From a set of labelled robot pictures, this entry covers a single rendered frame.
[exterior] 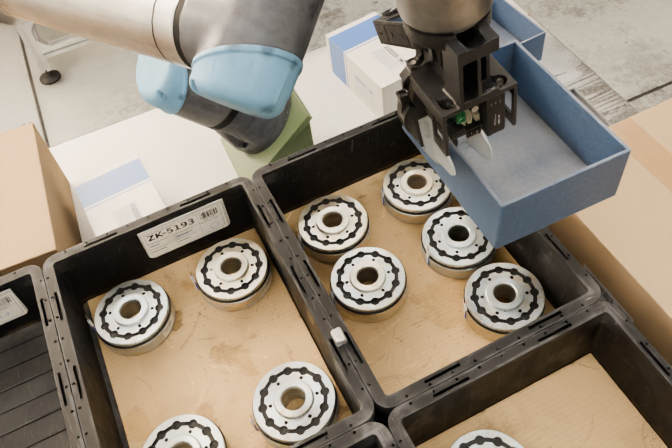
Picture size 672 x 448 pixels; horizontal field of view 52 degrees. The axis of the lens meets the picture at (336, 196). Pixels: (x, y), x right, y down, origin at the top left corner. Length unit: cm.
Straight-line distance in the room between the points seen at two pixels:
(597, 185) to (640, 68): 189
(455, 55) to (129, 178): 81
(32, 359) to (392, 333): 49
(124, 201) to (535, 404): 72
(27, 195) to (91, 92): 159
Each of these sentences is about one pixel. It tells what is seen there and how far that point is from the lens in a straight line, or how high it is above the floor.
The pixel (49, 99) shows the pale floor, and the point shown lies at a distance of 281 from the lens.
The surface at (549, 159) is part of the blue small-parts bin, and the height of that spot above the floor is 107.
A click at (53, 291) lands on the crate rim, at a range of 97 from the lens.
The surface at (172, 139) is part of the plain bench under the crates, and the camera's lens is 142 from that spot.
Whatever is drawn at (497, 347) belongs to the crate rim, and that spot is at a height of 93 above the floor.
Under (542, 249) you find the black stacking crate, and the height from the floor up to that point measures 91.
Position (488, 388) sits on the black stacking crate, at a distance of 84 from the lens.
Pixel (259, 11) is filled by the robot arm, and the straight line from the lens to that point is 50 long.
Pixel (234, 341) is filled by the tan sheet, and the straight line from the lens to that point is 96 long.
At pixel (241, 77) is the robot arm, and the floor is 134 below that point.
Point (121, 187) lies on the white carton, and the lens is 124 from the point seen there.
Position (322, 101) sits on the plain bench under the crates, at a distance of 141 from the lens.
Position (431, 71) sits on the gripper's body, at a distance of 62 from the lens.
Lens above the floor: 166
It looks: 50 degrees down
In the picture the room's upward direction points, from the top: 9 degrees counter-clockwise
